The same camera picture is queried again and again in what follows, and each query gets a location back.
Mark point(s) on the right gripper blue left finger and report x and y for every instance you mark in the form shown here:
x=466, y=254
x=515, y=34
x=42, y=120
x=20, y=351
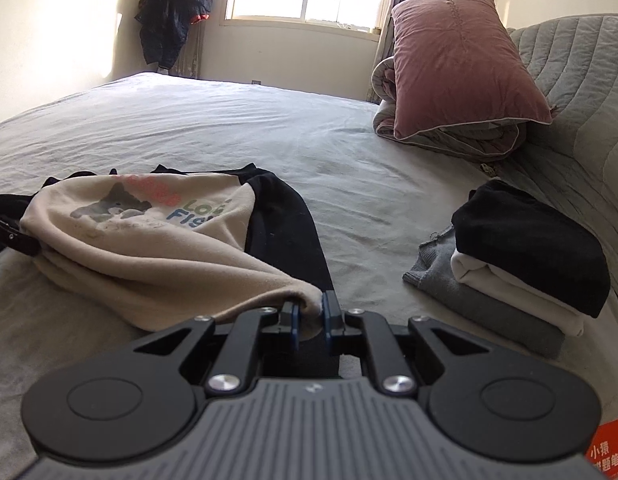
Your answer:
x=261, y=343

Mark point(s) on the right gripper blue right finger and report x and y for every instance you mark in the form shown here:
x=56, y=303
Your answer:
x=367, y=336

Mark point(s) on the beige black bear sweatshirt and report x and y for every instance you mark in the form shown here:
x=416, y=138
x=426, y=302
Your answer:
x=163, y=247

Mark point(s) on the folded grey sweater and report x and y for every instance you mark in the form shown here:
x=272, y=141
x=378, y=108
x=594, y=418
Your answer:
x=432, y=274

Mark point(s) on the folded white garment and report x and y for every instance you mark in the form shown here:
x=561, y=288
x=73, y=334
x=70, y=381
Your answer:
x=503, y=286

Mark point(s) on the folded black garment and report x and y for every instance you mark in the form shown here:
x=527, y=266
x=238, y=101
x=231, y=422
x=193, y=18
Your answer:
x=510, y=229

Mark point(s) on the red booklet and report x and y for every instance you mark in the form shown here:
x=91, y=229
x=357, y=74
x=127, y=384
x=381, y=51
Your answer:
x=603, y=450

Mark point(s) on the hanging navy jacket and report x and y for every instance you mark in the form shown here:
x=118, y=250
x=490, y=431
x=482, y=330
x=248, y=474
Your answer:
x=164, y=27

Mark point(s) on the pink velvet pillow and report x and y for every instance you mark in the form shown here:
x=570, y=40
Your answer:
x=455, y=66

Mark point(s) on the grey quilted headboard cover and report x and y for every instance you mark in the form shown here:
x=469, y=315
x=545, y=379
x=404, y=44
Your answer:
x=572, y=164

